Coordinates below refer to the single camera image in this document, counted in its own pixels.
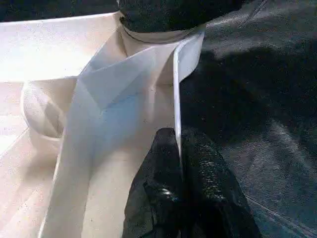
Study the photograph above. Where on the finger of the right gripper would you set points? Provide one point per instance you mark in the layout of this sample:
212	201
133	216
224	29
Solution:
173	15

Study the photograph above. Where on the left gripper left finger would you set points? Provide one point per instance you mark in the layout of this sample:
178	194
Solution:
158	193

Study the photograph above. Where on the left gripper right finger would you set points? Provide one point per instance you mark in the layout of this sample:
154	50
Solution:
213	198

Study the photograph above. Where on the white plastic table top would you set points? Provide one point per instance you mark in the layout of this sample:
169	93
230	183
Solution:
49	124

